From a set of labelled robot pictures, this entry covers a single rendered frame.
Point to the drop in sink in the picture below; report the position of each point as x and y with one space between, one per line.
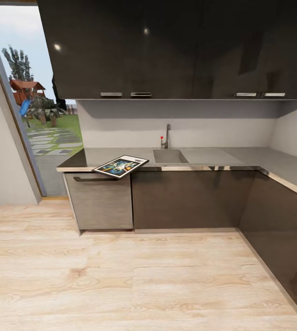
191 156

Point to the fixed window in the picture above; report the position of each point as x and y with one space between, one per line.
48 127

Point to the poster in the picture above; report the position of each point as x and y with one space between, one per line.
121 167

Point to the dishwasher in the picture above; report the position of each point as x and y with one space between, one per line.
100 201

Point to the cabinet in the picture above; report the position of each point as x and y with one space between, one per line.
122 49
246 50

